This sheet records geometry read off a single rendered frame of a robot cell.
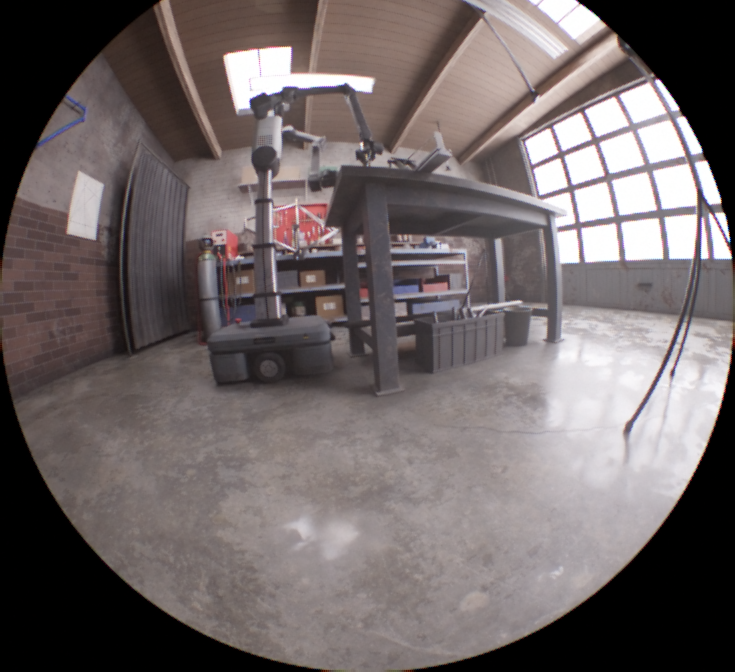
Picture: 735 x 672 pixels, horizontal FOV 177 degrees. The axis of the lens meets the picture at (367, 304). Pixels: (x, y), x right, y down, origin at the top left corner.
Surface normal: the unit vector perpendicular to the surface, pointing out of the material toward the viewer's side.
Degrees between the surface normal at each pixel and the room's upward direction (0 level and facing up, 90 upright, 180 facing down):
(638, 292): 90
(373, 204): 90
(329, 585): 0
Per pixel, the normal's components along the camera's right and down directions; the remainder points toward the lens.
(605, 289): -0.97, 0.09
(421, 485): -0.07, -0.99
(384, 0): 0.10, 0.99
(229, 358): 0.26, 0.06
